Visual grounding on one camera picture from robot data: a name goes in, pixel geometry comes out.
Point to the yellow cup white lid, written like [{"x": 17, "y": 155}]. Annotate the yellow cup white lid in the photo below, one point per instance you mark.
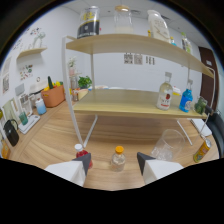
[{"x": 176, "y": 91}]

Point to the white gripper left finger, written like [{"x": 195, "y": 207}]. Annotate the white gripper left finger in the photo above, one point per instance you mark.
[{"x": 71, "y": 170}]

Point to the small amber bottle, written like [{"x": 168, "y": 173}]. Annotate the small amber bottle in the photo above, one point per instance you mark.
[{"x": 149, "y": 33}]

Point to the black kettle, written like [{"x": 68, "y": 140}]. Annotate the black kettle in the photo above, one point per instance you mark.
[{"x": 11, "y": 134}]

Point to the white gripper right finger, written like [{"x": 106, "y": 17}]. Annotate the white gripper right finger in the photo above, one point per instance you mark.
[{"x": 156, "y": 168}]

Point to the white paper pad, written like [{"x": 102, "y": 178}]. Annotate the white paper pad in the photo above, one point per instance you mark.
[{"x": 201, "y": 127}]

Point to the white kitchen scale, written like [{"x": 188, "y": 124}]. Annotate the white kitchen scale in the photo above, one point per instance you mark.
[{"x": 29, "y": 124}]

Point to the green potted plant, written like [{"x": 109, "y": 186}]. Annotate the green potted plant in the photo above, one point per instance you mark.
[{"x": 84, "y": 81}]

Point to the small blue liquid bottle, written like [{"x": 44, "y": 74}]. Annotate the small blue liquid bottle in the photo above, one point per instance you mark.
[{"x": 186, "y": 100}]

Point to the wall poster group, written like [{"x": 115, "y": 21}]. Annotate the wall poster group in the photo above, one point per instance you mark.
[{"x": 133, "y": 59}]

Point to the glass jar with cork lid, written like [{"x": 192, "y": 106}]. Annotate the glass jar with cork lid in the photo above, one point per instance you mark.
[{"x": 123, "y": 21}]

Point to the clear bottle green cap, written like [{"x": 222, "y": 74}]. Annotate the clear bottle green cap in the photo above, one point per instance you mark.
[{"x": 186, "y": 43}]

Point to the black chair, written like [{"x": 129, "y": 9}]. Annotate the black chair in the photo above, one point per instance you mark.
[{"x": 218, "y": 133}]

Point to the light blue bottle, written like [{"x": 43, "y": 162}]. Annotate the light blue bottle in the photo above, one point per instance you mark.
[{"x": 173, "y": 41}]

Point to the clear vodka bottle red label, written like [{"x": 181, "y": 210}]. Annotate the clear vodka bottle red label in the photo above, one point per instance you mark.
[{"x": 164, "y": 96}]

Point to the white and blue bottle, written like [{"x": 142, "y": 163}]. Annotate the white and blue bottle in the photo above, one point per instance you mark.
[{"x": 41, "y": 107}]

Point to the wooden wall shelf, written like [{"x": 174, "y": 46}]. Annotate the wooden wall shelf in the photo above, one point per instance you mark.
[{"x": 31, "y": 51}]

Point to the glass jar with green leaves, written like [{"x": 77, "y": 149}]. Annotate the glass jar with green leaves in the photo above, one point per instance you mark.
[{"x": 200, "y": 106}]

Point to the cream cup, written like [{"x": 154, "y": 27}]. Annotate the cream cup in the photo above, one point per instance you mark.
[{"x": 82, "y": 94}]

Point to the green cup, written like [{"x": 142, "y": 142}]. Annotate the green cup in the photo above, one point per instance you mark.
[{"x": 23, "y": 118}]

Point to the small clear bottle orange cap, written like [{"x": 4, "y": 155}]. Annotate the small clear bottle orange cap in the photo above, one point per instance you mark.
[{"x": 118, "y": 161}]

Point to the tall black and silver can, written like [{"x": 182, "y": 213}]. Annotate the tall black and silver can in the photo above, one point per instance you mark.
[{"x": 88, "y": 23}]

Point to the two-tier wooden rack white frame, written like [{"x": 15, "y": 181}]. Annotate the two-tier wooden rack white frame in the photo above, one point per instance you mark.
[{"x": 133, "y": 45}]

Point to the large white milk bottle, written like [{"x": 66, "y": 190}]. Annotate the large white milk bottle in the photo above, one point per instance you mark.
[{"x": 158, "y": 28}]

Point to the small red liquid bottle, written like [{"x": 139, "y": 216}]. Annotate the small red liquid bottle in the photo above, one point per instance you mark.
[{"x": 80, "y": 151}]

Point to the brown door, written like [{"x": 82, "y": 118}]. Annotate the brown door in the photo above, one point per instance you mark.
[{"x": 207, "y": 76}]

